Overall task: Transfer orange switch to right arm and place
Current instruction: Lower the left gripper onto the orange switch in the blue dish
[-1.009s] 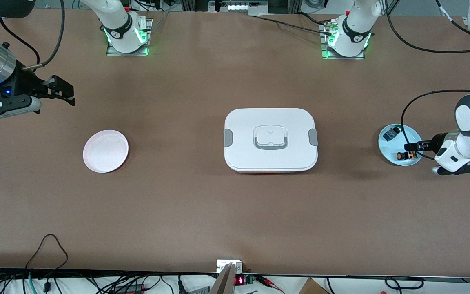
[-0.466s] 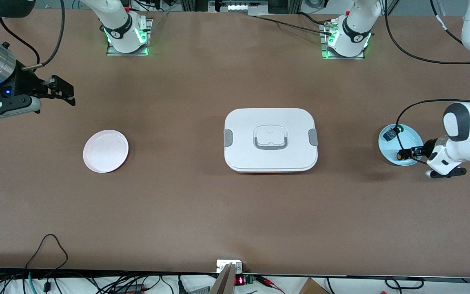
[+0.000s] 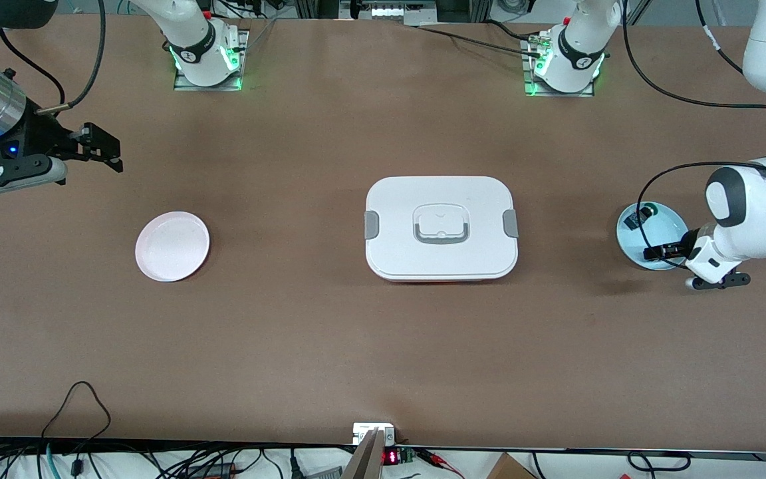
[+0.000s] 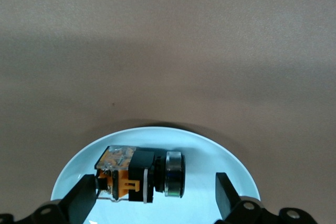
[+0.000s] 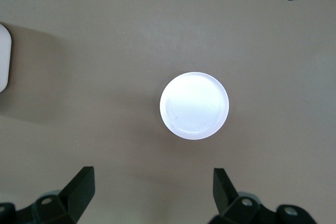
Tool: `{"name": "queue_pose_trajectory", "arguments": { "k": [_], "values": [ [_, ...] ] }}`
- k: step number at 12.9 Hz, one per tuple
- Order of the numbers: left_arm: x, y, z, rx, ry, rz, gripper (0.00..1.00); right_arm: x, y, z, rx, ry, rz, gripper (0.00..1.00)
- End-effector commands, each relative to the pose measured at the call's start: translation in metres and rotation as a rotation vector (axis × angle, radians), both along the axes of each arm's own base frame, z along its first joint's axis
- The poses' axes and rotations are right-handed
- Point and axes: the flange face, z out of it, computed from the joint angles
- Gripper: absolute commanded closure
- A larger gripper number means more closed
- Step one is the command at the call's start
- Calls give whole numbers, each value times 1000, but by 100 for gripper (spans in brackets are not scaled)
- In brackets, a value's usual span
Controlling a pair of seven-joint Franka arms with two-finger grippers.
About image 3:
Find light blue round plate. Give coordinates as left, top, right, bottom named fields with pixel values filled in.
left=616, top=202, right=691, bottom=271

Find pink round plate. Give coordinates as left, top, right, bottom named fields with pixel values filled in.
left=135, top=211, right=211, bottom=283

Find brown cardboard piece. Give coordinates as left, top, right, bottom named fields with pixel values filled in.
left=486, top=452, right=538, bottom=479

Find white light bar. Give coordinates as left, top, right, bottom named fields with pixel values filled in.
left=370, top=4, right=425, bottom=19

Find black power adapter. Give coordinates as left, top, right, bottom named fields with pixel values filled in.
left=185, top=462, right=239, bottom=479

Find small white box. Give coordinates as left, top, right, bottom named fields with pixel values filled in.
left=352, top=422, right=396, bottom=445

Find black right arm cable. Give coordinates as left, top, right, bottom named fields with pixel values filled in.
left=0, top=0, right=106, bottom=112

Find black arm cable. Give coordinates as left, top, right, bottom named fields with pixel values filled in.
left=621, top=0, right=766, bottom=271
left=0, top=0, right=106, bottom=112

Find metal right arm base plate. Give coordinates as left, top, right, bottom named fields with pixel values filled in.
left=174, top=30, right=249, bottom=92

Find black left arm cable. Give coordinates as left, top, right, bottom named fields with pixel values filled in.
left=621, top=0, right=766, bottom=271

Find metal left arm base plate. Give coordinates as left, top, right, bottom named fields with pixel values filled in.
left=523, top=39, right=595, bottom=98

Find black coiled cable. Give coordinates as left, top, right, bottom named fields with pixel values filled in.
left=627, top=450, right=692, bottom=474

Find white lunch box grey handle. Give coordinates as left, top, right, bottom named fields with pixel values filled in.
left=364, top=176, right=519, bottom=283

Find thin black looped cable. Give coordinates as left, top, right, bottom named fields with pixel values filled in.
left=41, top=381, right=112, bottom=443

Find black base cable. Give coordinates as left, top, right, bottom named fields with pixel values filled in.
left=415, top=25, right=547, bottom=59

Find red wire leads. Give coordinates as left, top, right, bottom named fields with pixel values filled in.
left=422, top=449, right=465, bottom=479

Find grey slanted post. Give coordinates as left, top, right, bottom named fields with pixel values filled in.
left=342, top=428, right=387, bottom=479

